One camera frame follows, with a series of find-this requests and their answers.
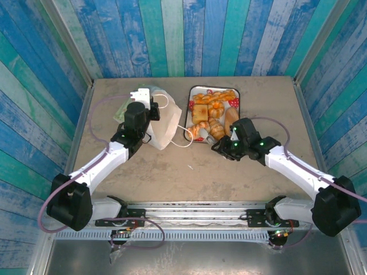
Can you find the ridged croissant fake bread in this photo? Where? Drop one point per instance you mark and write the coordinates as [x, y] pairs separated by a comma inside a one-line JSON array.
[[217, 129]]

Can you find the white printed paper bag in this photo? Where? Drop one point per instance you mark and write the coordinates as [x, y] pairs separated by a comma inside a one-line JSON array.
[[169, 126]]

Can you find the oval loaf fake bread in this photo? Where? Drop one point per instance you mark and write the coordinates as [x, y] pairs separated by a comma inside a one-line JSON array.
[[231, 118]]

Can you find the twisted orange white fake bread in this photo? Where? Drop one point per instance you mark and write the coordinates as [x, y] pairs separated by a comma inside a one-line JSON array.
[[196, 129]]

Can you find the square toast fake bread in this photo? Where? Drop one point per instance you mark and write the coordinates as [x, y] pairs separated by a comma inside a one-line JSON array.
[[200, 114]]

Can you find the long braided fake bread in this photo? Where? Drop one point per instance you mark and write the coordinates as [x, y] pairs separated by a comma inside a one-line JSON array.
[[212, 96]]

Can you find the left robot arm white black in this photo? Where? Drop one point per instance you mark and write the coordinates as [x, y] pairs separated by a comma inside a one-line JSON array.
[[68, 203]]

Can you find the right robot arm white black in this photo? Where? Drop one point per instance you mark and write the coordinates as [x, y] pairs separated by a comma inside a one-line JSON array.
[[335, 209]]

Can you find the white strawberry print tray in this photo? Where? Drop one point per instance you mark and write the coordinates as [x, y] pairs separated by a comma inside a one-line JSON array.
[[235, 104]]

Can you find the small LED controller board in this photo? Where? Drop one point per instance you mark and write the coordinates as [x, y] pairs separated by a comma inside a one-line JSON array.
[[279, 233], [123, 232]]

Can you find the grey metal sheet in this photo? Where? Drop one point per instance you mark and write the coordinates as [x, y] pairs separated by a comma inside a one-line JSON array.
[[200, 257]]

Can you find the crumpled clear tape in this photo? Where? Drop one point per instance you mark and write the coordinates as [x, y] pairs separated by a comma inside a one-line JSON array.
[[116, 253]]

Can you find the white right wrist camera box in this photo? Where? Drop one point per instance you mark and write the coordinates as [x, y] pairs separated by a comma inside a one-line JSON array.
[[233, 139]]

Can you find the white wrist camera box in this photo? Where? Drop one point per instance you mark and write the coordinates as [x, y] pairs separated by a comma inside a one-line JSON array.
[[233, 139], [140, 94]]

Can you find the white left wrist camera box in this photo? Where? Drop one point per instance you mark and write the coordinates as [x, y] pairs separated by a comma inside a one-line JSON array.
[[140, 94]]

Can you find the aluminium side rail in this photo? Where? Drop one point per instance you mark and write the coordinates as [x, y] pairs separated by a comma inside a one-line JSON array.
[[83, 114], [307, 114]]

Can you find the aluminium front rail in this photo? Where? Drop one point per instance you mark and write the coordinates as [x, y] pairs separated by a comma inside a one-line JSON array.
[[195, 213]]

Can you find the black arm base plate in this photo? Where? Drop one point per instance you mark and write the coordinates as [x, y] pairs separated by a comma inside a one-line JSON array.
[[253, 219], [137, 217]]

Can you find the aluminium corner post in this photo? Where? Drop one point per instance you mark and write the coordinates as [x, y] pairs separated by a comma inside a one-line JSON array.
[[316, 43], [68, 43]]

